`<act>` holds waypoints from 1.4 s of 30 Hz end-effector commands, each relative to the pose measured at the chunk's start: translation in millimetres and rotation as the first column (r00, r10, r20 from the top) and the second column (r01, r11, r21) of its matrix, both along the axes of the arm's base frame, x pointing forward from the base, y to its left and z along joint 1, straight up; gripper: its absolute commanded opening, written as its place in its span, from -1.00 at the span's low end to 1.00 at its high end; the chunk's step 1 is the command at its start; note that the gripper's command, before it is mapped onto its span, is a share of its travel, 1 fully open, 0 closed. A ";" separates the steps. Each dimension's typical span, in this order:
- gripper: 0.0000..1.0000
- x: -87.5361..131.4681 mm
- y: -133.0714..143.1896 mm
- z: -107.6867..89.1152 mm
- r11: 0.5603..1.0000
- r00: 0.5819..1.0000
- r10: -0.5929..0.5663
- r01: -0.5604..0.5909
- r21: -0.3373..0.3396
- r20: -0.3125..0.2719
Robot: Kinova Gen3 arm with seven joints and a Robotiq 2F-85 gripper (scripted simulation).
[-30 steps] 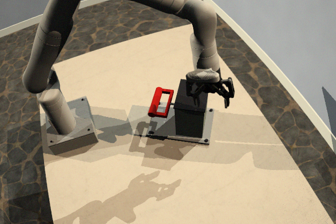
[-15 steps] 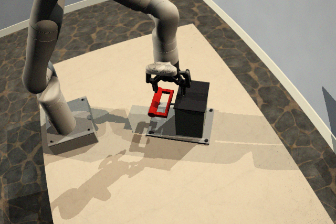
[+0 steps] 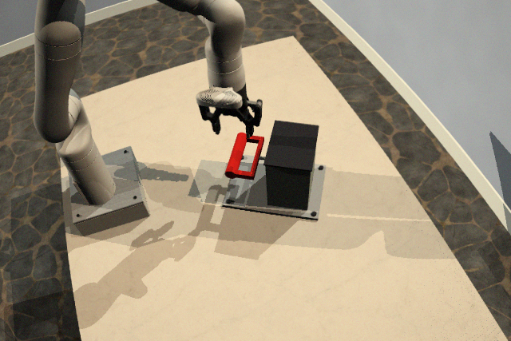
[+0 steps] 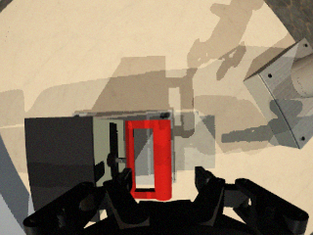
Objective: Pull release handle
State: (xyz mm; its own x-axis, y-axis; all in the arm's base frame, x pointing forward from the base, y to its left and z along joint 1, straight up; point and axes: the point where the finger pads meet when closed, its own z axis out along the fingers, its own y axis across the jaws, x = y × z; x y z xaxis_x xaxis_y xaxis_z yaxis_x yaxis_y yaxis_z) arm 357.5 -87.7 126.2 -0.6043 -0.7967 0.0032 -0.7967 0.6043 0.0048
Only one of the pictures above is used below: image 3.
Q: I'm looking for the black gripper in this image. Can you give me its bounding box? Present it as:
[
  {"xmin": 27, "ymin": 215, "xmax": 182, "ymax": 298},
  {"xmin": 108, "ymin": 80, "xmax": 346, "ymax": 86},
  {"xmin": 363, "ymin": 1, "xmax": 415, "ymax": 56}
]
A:
[{"xmin": 199, "ymin": 82, "xmax": 263, "ymax": 139}]

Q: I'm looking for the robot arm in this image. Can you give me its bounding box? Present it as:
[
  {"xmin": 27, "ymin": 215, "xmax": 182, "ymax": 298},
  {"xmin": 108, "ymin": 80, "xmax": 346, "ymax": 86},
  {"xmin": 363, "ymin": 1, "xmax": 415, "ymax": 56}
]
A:
[{"xmin": 34, "ymin": 0, "xmax": 246, "ymax": 205}]

